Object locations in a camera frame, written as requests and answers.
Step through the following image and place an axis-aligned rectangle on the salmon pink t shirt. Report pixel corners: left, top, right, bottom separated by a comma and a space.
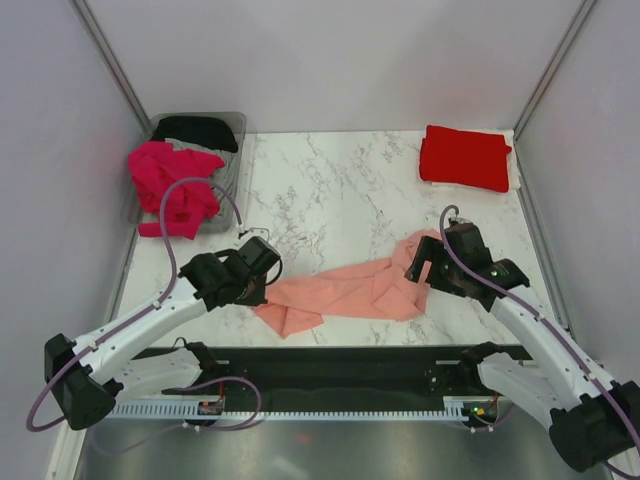
254, 230, 440, 339

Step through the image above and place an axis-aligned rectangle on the grey t shirt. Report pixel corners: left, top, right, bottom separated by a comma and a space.
162, 138, 236, 217

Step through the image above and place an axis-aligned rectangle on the aluminium frame post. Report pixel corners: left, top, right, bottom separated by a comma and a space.
513, 0, 600, 142
68, 0, 152, 136

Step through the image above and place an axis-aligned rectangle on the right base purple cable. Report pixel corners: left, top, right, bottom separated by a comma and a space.
462, 394, 516, 435

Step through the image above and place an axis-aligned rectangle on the folded white t shirt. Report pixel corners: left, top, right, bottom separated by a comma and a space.
429, 127, 524, 194

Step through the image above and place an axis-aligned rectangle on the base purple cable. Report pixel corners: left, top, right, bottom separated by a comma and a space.
462, 394, 516, 435
182, 377, 266, 432

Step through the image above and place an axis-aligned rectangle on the grey plastic bin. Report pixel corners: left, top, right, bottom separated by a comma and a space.
123, 111, 247, 234

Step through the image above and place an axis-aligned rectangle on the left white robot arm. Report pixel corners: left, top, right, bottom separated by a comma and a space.
44, 236, 282, 430

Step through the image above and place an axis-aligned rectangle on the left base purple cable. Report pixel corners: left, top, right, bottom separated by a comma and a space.
182, 377, 266, 432

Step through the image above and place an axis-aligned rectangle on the white slotted cable duct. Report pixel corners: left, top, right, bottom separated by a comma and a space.
107, 396, 491, 422

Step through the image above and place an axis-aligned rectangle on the right aluminium frame post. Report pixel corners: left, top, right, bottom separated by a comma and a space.
513, 0, 600, 142

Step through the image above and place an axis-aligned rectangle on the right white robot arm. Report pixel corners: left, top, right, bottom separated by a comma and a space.
406, 220, 639, 472

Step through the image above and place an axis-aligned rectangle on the left aluminium frame post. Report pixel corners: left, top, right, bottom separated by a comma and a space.
68, 0, 152, 136

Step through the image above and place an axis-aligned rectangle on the black t shirt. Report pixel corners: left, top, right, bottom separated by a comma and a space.
150, 115, 239, 153

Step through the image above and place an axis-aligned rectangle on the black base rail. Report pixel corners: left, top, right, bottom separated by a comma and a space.
185, 342, 532, 410

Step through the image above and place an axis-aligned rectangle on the folded red t shirt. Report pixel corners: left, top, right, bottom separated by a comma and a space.
418, 124, 514, 194

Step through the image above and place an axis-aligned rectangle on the magenta t shirt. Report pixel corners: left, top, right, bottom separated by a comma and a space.
128, 141, 225, 239

